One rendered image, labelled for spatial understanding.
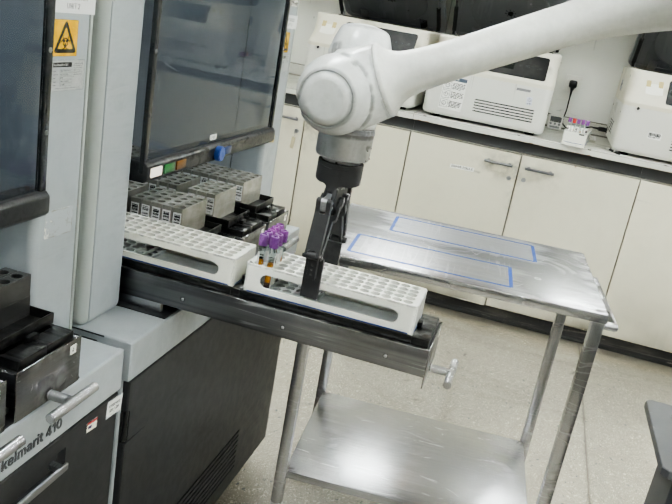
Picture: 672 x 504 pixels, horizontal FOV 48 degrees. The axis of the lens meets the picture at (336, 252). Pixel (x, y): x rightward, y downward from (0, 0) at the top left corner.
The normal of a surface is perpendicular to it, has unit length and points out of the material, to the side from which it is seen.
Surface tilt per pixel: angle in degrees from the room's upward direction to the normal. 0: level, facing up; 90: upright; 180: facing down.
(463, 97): 89
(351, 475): 0
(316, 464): 0
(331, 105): 94
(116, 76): 90
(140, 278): 90
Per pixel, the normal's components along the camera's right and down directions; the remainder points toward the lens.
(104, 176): 0.95, 0.24
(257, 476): 0.17, -0.94
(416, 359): -0.27, 0.25
